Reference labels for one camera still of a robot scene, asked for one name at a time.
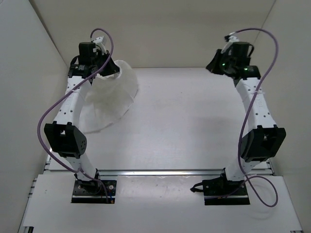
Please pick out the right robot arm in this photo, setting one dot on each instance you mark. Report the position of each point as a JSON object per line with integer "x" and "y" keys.
{"x": 263, "y": 138}

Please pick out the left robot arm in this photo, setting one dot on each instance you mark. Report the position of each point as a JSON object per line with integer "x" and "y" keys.
{"x": 63, "y": 133}

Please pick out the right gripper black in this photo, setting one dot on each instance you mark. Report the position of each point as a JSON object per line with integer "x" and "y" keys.
{"x": 212, "y": 66}

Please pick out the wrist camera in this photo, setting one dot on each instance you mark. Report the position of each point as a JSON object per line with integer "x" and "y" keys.
{"x": 230, "y": 39}
{"x": 100, "y": 41}

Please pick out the aluminium front rail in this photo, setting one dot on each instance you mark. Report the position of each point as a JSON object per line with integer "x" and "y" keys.
{"x": 163, "y": 172}

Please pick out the white pleated skirt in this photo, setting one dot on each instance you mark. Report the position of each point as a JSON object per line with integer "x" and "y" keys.
{"x": 109, "y": 99}

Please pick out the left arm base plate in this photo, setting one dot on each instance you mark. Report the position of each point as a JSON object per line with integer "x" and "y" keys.
{"x": 92, "y": 193}

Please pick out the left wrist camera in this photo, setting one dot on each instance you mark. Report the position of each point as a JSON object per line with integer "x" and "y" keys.
{"x": 100, "y": 41}

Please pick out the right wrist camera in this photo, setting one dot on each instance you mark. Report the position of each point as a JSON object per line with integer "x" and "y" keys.
{"x": 230, "y": 39}

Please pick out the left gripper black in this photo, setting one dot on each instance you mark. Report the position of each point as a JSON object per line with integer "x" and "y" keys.
{"x": 112, "y": 68}

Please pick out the aluminium left side rail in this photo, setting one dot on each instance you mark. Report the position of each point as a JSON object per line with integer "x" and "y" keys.
{"x": 47, "y": 163}

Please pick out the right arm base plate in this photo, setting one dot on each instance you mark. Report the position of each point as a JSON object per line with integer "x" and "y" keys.
{"x": 219, "y": 191}

